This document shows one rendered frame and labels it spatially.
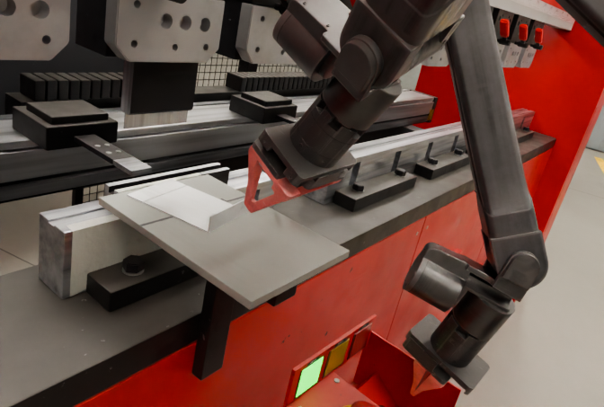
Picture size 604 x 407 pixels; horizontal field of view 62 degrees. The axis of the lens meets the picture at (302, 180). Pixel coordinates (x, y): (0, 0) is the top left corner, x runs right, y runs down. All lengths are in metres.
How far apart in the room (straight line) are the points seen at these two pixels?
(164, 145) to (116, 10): 0.50
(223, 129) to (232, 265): 0.62
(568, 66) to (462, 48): 2.00
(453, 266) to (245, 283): 0.26
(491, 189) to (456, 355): 0.22
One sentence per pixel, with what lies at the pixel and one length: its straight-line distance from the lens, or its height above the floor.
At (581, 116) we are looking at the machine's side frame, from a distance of 2.61.
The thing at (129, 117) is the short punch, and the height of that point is 1.09.
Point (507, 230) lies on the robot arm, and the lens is 0.63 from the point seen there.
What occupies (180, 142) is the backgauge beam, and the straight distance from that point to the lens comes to 1.06.
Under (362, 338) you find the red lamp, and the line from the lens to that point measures 0.82.
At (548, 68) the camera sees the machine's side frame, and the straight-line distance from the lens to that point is 2.63.
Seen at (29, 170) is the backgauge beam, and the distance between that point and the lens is 0.91.
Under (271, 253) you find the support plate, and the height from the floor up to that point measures 1.00.
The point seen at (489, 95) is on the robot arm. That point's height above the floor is 1.22.
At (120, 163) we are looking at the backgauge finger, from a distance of 0.77.
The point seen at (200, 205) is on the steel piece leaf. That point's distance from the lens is 0.67.
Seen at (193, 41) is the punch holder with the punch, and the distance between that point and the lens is 0.65.
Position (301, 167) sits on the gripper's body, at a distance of 0.48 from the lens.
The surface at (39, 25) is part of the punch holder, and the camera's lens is 0.55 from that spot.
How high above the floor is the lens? 1.29
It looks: 21 degrees down
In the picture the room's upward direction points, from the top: 12 degrees clockwise
